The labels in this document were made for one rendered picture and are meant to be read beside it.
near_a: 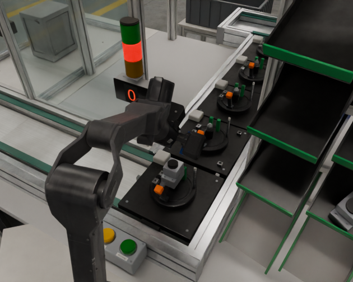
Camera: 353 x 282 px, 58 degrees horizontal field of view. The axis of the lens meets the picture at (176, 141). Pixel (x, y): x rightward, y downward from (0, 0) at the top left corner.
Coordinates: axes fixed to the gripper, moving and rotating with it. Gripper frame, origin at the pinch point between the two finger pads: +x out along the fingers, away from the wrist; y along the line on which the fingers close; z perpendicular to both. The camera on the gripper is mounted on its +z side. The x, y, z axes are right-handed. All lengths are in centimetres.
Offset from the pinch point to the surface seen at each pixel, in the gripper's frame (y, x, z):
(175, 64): 46, 75, 44
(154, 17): 206, 283, 169
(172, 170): -0.8, 5.4, -7.7
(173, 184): -1.9, 7.7, -11.3
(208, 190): -9.2, 18.8, -9.4
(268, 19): 15, 107, 98
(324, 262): -43.2, 7.0, -13.7
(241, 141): -10.3, 34.8, 10.7
